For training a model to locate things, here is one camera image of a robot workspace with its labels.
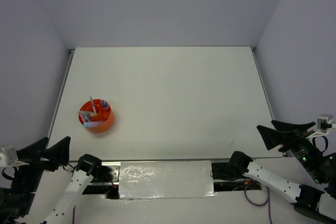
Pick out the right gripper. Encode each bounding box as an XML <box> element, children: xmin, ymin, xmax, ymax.
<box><xmin>255</xmin><ymin>118</ymin><xmax>328</xmax><ymax>182</ymax></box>

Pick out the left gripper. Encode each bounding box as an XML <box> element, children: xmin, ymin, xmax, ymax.
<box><xmin>9</xmin><ymin>134</ymin><xmax>71</xmax><ymax>214</ymax></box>

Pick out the pink purple highlighter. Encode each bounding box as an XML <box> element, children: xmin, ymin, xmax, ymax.
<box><xmin>83</xmin><ymin>121</ymin><xmax>105</xmax><ymax>128</ymax></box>

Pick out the clear blue pen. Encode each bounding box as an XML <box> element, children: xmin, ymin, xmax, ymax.
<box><xmin>90</xmin><ymin>96</ymin><xmax>97</xmax><ymax>114</ymax></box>

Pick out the clear spray bottle blue cap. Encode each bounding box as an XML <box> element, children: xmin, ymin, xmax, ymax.
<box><xmin>100</xmin><ymin>100</ymin><xmax>110</xmax><ymax>111</ymax></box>

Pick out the pink plastic case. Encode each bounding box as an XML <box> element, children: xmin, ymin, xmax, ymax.
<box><xmin>78</xmin><ymin>113</ymin><xmax>87</xmax><ymax>123</ymax></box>

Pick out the blue capped highlighter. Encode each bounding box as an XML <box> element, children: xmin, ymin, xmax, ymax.
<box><xmin>81</xmin><ymin>112</ymin><xmax>91</xmax><ymax>122</ymax></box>

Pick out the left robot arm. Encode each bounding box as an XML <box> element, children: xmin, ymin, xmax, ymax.
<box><xmin>1</xmin><ymin>136</ymin><xmax>103</xmax><ymax>223</ymax></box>

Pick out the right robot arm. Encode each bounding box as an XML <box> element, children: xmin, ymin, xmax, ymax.
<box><xmin>228</xmin><ymin>115</ymin><xmax>335</xmax><ymax>223</ymax></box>

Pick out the orange round organizer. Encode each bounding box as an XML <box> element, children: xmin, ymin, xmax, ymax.
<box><xmin>78</xmin><ymin>99</ymin><xmax>114</xmax><ymax>134</ymax></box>

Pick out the foil covered panel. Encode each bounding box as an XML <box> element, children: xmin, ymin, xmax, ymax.
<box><xmin>119</xmin><ymin>161</ymin><xmax>216</xmax><ymax>199</ymax></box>

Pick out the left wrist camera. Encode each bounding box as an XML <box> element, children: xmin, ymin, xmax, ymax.
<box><xmin>0</xmin><ymin>145</ymin><xmax>18</xmax><ymax>168</ymax></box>

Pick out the metal rail base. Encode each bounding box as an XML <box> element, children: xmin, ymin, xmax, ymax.
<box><xmin>84</xmin><ymin>160</ymin><xmax>261</xmax><ymax>200</ymax></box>

